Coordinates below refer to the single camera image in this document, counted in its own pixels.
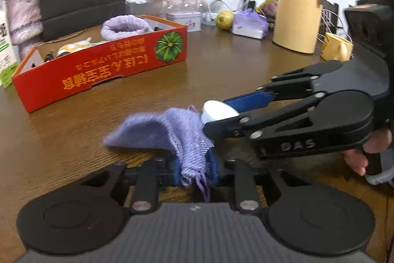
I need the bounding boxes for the green pear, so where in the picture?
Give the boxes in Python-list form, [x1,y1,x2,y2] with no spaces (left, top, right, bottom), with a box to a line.
[215,11,234,30]

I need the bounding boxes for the dark wooden chair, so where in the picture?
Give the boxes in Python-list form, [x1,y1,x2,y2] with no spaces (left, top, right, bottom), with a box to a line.
[322,1,342,35]

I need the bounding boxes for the small white jar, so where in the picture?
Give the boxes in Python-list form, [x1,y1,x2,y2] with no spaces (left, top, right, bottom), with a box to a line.
[201,100,241,125]

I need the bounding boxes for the yellow snack packet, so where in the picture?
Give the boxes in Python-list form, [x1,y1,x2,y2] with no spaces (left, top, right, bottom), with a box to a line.
[257,0,279,15]

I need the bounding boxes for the yellow and white plush toy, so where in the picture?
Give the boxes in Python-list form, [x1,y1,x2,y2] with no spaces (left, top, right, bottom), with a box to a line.
[57,37,92,56]

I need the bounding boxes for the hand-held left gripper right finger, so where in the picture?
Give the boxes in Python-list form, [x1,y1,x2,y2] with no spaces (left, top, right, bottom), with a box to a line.
[209,155,308,215]

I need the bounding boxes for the person's right hand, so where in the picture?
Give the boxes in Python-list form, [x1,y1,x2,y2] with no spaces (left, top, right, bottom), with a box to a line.
[342,128,393,175]

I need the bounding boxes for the white cables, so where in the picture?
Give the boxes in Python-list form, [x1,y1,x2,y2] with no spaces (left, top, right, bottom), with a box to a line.
[318,9,348,45]

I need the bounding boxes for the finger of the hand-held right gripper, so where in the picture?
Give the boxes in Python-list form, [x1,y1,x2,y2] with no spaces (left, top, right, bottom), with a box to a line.
[225,60,344,112]
[202,93,327,140]

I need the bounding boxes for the silver tin box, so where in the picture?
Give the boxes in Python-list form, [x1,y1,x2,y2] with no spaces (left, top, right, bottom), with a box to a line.
[165,11,202,32]

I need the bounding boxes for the purple fluffy headband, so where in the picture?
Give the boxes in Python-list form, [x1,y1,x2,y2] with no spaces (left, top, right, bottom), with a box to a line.
[101,15,153,42]

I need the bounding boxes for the red cardboard box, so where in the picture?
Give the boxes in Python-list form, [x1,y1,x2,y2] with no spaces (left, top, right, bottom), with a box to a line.
[12,15,188,113]

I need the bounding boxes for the green and white milk carton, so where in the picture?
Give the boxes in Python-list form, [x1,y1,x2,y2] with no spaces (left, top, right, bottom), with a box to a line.
[0,1,19,88]

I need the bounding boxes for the yellow thermos jug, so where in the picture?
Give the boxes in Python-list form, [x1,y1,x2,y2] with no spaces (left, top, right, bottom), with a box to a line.
[272,0,333,54]

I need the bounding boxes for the white round device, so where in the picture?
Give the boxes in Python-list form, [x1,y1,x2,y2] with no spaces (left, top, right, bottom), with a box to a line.
[201,0,231,25]

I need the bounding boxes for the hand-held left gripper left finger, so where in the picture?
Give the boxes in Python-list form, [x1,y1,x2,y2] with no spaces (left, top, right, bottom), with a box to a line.
[82,158,181,214]

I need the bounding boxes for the yellow mug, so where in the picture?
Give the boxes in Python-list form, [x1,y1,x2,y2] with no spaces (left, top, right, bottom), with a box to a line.
[320,33,354,62]

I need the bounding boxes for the purple tissue pack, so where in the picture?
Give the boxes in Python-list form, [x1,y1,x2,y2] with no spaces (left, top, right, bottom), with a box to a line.
[231,8,269,39]

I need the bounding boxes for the purple marbled vase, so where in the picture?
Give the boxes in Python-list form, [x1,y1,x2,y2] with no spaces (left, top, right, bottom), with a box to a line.
[4,0,44,62]

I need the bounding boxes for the purple mesh pouch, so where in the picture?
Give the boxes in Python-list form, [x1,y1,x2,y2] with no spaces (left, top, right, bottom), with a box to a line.
[102,105,214,202]

